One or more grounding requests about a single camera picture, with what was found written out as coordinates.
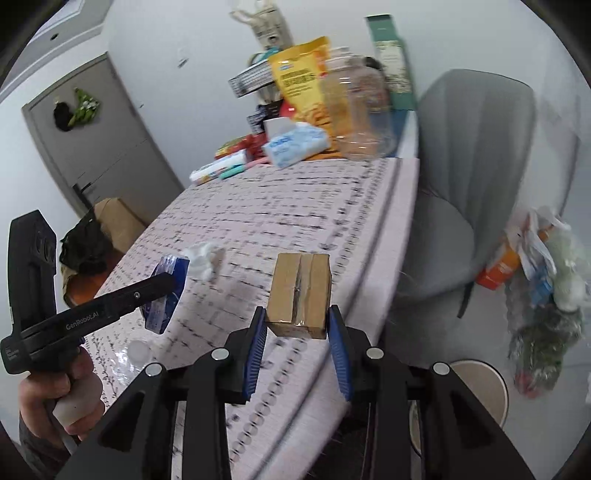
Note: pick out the yellow snack bag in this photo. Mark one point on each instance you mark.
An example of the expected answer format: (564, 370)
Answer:
(300, 83)

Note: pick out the grey door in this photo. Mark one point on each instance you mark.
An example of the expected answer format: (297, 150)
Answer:
(106, 138)

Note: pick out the grey chair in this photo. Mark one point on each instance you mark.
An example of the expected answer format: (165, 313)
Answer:
(485, 161)

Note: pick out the green pen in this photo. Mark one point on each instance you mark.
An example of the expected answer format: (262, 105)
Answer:
(233, 172)

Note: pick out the wooden chair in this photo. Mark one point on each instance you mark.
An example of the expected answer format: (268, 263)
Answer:
(85, 288)

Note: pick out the blue plastic wrapper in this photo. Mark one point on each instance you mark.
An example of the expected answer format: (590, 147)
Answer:
(159, 318)

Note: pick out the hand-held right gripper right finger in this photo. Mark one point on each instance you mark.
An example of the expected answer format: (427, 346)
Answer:
(339, 355)

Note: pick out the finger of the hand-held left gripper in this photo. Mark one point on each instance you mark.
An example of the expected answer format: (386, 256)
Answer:
(159, 286)

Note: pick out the pink pen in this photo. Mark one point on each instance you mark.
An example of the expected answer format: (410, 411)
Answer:
(256, 163)

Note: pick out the small white plastic cap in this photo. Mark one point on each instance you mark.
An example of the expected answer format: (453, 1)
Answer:
(138, 351)

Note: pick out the black cloth bag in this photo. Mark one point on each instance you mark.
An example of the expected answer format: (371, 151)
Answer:
(87, 249)

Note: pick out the green carton box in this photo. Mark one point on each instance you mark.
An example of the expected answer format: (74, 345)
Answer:
(388, 50)

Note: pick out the blue tissue pack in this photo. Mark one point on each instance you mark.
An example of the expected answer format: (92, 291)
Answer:
(291, 147)

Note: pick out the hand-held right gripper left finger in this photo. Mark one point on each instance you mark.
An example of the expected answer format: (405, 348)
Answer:
(256, 355)

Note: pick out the small white tissue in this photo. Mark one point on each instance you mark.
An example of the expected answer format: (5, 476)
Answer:
(201, 263)

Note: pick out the red box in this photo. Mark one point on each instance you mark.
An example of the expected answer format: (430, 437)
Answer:
(235, 145)

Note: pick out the person's left forearm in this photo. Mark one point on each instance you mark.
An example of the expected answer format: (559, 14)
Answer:
(37, 450)

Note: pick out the white roll pack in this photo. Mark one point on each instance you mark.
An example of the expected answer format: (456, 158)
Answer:
(217, 168)

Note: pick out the person's left hand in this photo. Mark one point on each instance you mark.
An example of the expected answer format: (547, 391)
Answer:
(46, 392)

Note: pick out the small cardboard box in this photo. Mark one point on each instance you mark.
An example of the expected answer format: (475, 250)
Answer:
(295, 295)

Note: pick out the clear plastic trash bag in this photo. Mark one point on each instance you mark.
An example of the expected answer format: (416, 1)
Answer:
(545, 323)

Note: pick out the clear plastic water jug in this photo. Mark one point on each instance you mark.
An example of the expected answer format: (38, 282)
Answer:
(364, 115)

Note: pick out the green and black hanging toy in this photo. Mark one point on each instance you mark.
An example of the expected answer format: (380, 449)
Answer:
(83, 108)

